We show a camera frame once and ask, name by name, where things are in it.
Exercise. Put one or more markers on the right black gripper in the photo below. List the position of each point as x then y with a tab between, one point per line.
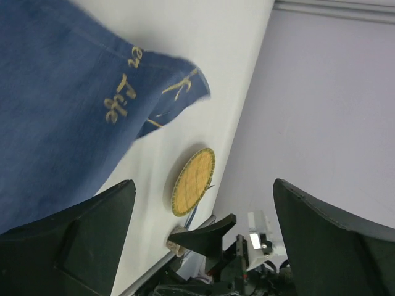
230	275

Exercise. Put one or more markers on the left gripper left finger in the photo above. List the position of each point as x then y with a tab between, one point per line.
73	252

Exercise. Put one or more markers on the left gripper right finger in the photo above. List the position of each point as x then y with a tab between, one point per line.
332	251

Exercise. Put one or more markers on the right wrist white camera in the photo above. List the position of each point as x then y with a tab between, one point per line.
261	246

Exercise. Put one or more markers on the small beige round cup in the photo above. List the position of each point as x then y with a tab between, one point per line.
176	249

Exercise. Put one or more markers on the blue handled cutlery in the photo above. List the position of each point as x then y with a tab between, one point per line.
193	212

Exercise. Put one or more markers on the blue placemat cloth gold pattern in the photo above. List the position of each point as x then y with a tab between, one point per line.
74	97

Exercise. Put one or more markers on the yellow woven round coaster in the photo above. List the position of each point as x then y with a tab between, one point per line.
193	182

